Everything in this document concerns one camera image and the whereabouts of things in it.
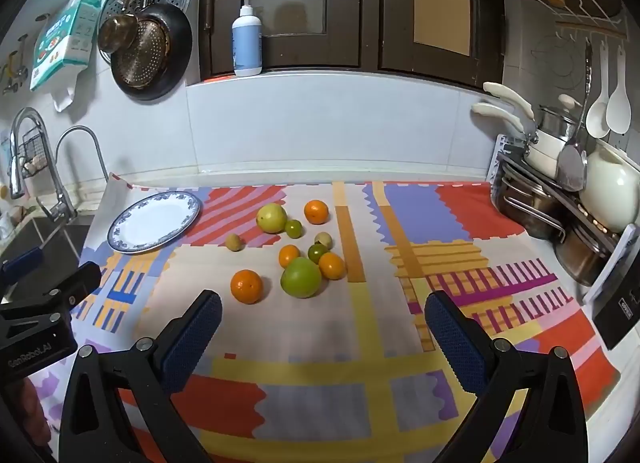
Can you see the steel cooking pot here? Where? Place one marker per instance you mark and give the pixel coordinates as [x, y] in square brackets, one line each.
[580, 258]
[525, 208]

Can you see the blue white pump bottle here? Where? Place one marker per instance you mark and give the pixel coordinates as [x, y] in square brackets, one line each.
[247, 43]

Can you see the orange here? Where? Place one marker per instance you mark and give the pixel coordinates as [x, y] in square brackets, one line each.
[288, 256]
[316, 211]
[332, 266]
[246, 286]

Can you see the white ceramic kettle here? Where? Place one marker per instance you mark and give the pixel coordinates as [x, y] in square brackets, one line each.
[607, 188]

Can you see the chrome gooseneck faucet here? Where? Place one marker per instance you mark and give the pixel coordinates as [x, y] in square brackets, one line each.
[75, 130]

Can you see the dark green tangerine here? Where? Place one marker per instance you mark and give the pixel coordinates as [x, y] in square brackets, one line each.
[315, 253]

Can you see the wooden hook rail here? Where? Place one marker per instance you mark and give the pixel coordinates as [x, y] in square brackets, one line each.
[590, 28]

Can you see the teal wipes package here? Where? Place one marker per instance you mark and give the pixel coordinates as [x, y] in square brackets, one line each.
[60, 43]

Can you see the white plastic bag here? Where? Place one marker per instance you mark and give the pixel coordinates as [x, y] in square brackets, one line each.
[65, 98]

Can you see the steel turner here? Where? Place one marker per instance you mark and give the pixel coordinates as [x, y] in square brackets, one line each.
[571, 168]

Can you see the dark wooden cabinet door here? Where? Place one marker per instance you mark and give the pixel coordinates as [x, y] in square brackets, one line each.
[225, 18]
[395, 18]

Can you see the small copper pot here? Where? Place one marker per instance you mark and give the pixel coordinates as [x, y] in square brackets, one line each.
[116, 33]

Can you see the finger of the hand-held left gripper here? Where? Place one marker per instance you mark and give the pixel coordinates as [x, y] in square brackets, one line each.
[75, 283]
[22, 260]

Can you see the black box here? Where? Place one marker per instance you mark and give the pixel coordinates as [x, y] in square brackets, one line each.
[617, 303]

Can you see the small yellow green fruit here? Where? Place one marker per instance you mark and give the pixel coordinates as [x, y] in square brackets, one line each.
[324, 238]

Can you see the brown kiwi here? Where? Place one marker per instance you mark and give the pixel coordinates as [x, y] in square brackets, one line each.
[234, 242]

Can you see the black frying pan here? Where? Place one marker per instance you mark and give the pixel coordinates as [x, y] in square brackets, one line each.
[177, 43]

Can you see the pale blue dish rack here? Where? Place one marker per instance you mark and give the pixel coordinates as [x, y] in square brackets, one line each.
[505, 153]

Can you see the colourful patterned cloth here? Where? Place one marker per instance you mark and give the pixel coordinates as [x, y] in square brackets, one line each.
[370, 343]

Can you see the white board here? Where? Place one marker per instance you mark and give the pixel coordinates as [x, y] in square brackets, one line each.
[607, 263]

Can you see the small green tangerine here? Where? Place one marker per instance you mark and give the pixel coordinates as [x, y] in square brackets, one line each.
[293, 228]

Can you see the steel sink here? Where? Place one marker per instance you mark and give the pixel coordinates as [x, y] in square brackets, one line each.
[45, 238]

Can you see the blue rimmed white plate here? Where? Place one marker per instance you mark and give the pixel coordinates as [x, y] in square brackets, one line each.
[150, 223]

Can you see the steel pot with lid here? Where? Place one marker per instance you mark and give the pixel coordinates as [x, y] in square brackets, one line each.
[557, 120]

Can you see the yellow wall hooks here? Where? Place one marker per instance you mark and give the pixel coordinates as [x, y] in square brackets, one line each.
[17, 63]

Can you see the large yellow green fruit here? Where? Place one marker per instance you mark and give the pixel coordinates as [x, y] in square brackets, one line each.
[272, 217]

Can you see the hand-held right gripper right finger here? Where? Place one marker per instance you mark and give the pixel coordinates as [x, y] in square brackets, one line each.
[460, 343]

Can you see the white rice spoon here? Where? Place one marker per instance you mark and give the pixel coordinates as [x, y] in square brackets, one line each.
[618, 113]
[597, 118]

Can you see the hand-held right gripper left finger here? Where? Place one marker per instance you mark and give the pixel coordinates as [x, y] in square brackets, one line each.
[195, 338]

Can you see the green apple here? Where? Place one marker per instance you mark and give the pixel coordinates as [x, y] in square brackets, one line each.
[301, 277]

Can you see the tall chrome faucet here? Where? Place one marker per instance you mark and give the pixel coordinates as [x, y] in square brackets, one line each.
[29, 118]

